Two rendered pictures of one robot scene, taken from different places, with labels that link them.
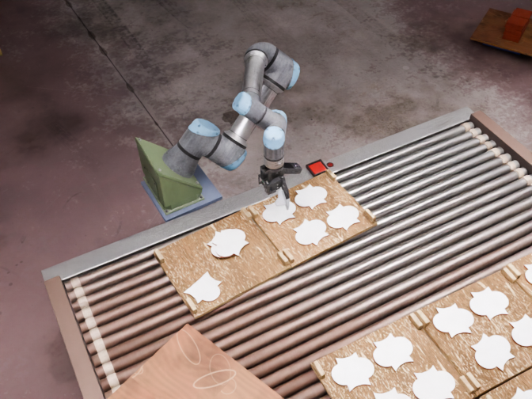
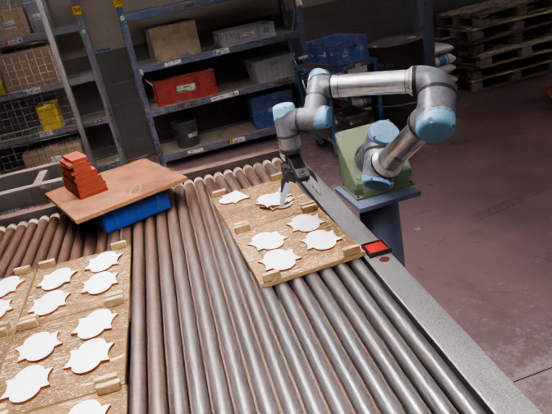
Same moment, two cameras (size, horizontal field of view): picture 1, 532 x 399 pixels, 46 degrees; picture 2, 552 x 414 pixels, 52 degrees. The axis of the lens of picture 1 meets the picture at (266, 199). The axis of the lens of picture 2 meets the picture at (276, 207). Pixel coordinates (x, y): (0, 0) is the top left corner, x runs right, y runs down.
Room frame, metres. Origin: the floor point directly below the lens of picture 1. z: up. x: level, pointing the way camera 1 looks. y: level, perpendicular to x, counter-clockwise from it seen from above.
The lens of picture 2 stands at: (2.17, -1.84, 1.82)
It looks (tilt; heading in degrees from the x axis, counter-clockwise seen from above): 23 degrees down; 108
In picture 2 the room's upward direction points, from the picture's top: 11 degrees counter-clockwise
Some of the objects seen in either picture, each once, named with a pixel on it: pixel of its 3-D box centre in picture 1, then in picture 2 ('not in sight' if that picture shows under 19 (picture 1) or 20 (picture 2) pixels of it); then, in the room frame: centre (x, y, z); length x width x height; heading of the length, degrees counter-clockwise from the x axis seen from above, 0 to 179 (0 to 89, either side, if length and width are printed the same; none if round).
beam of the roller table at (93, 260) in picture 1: (283, 189); (356, 237); (1.87, -0.08, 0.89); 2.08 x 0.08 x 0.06; 117
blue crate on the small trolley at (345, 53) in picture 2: not in sight; (336, 49); (1.31, 3.51, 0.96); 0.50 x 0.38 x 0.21; 135
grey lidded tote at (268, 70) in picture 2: not in sight; (270, 66); (0.43, 4.28, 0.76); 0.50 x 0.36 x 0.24; 36
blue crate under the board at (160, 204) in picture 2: not in sight; (124, 202); (0.81, 0.21, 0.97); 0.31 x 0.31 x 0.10; 49
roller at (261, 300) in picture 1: (341, 264); (225, 269); (1.44, -0.29, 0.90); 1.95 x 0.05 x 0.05; 117
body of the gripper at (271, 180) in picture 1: (272, 175); (292, 163); (1.67, -0.03, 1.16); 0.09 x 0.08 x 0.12; 120
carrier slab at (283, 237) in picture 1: (310, 216); (293, 244); (1.67, -0.18, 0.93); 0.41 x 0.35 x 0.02; 120
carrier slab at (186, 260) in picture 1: (221, 260); (261, 204); (1.46, 0.18, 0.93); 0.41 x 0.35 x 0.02; 121
